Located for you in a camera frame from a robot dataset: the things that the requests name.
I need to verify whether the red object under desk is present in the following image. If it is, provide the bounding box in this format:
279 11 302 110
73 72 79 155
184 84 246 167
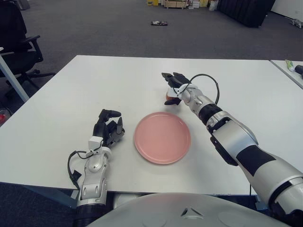
0 108 11 125

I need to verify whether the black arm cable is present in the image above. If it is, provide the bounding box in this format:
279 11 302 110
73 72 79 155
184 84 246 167
184 74 220 105
67 150 93 190

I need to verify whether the wooden pallet crate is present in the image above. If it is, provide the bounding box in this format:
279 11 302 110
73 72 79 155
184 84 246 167
164 0 187 9

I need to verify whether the light grey desk leg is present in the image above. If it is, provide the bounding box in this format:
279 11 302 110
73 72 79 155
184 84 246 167
0 55 29 103

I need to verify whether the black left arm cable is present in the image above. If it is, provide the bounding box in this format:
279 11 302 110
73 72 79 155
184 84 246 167
67 150 93 190

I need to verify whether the black office chair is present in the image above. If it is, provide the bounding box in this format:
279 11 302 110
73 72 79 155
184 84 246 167
0 2 56 100

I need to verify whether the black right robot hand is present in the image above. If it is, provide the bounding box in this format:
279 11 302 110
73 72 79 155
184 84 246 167
161 72 191 106

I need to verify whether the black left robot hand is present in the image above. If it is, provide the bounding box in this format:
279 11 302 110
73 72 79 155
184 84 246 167
88 109 125 150

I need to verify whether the blue grey table frame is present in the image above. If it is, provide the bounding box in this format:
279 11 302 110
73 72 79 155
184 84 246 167
0 184 263 211

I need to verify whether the pink round plate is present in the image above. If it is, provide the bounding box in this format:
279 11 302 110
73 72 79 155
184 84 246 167
134 112 192 165

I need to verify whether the grey robot torso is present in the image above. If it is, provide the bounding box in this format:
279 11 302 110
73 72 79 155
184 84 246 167
87 192 288 227

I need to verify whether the black curtain partition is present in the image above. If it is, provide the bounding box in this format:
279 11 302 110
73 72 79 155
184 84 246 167
217 0 276 28

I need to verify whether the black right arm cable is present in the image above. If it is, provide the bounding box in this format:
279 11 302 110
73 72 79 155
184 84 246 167
184 74 220 105

